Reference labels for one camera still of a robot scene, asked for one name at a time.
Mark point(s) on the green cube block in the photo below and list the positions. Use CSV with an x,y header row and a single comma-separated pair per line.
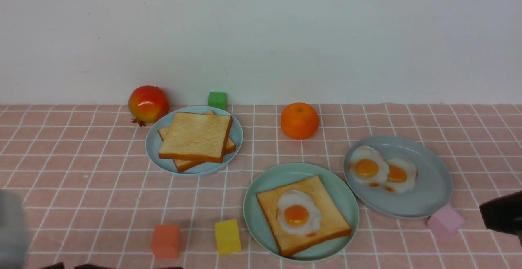
x,y
217,99

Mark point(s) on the grey egg plate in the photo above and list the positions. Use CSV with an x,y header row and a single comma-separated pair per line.
x,y
433,185

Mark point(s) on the mint green centre plate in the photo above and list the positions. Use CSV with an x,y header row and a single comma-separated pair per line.
x,y
288,173

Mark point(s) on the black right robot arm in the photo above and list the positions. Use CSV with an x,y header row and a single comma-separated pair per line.
x,y
504,214

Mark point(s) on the red pomegranate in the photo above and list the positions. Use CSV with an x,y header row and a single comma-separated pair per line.
x,y
148,104

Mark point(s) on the orange mandarin fruit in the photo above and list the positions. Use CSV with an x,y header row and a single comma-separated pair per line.
x,y
299,121

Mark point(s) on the orange cube block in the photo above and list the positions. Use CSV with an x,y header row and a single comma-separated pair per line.
x,y
166,241

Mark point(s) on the fried egg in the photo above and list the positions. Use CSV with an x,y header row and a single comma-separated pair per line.
x,y
402,175
368,167
298,214

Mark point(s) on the yellow cube block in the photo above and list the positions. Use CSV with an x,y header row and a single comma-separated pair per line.
x,y
227,235

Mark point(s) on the light blue bread plate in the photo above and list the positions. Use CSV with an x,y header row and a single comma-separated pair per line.
x,y
194,141

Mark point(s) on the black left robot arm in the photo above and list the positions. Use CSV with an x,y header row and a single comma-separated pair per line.
x,y
14,237

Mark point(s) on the pink cube block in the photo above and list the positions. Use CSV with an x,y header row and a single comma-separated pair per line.
x,y
445,222

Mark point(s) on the pink checkered tablecloth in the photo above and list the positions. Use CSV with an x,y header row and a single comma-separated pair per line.
x,y
93,196

